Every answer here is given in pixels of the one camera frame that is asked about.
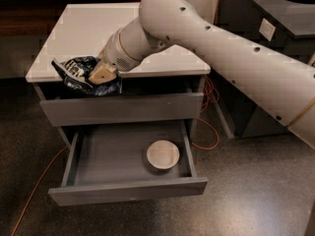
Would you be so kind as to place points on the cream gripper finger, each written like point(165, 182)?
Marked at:
point(102, 73)

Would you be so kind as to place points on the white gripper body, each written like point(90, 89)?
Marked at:
point(113, 54)

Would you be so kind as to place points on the blue chip bag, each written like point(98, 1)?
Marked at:
point(75, 75)

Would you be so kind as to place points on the grey drawer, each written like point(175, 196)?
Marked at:
point(108, 164)
point(122, 109)

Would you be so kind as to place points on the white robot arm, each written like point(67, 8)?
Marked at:
point(162, 23)

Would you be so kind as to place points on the grey drawer cabinet white top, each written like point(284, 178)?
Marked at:
point(163, 86)

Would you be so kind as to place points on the grey top drawer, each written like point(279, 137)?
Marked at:
point(122, 109)

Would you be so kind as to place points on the white bowl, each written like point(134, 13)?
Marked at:
point(163, 154)

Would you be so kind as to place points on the white label on bin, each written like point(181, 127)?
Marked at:
point(267, 30)

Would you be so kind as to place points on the black trash bin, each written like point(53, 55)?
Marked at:
point(273, 73)

